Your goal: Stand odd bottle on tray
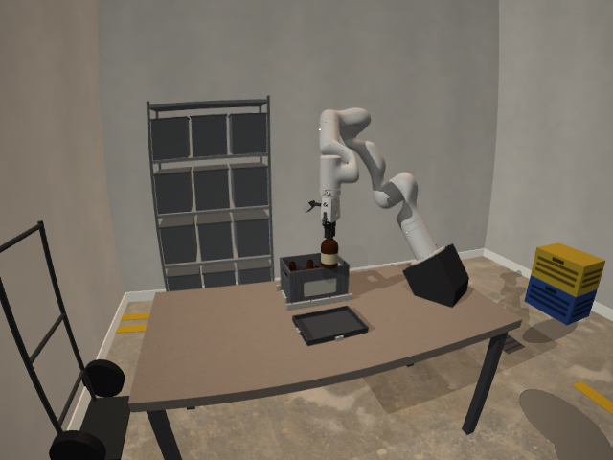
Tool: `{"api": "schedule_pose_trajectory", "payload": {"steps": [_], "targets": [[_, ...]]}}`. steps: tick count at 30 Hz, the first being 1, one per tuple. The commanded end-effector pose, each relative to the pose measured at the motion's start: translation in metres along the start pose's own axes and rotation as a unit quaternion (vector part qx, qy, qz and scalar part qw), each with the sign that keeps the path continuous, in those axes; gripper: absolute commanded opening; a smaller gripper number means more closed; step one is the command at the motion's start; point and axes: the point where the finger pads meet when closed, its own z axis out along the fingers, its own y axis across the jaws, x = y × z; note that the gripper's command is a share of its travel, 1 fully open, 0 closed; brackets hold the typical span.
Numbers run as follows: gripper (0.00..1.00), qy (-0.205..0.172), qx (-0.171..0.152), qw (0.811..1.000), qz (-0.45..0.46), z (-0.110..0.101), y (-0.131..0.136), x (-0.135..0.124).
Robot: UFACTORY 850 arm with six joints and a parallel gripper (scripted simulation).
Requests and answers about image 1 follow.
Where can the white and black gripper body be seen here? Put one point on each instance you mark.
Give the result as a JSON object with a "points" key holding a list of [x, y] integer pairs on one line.
{"points": [[331, 205]]}

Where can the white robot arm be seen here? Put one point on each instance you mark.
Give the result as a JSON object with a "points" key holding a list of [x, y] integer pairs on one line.
{"points": [[336, 147]]}

